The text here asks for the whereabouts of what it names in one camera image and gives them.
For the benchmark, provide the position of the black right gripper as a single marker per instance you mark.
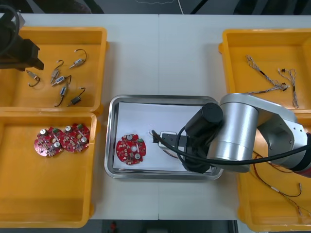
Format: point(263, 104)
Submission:
point(198, 160)

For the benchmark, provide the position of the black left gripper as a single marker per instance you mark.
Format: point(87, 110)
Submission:
point(14, 55)

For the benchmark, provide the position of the small metal solenoid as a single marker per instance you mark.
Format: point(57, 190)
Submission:
point(76, 99)
point(77, 62)
point(55, 72)
point(32, 76)

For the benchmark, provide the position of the steel tray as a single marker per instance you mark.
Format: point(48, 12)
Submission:
point(136, 173)

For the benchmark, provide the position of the round red circuit board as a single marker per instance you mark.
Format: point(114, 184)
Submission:
point(76, 138)
point(131, 150)
point(48, 143)

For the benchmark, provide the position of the silver and black right arm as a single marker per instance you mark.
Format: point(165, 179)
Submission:
point(238, 131)

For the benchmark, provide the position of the silver and black left arm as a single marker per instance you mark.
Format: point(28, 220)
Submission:
point(7, 29)

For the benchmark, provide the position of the blue label metal solenoid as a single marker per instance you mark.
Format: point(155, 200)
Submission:
point(60, 79)
point(63, 90)

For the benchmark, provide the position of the yellow-orange plastic bin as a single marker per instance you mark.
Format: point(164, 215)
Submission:
point(48, 189)
point(267, 208)
point(262, 46)
point(73, 38)

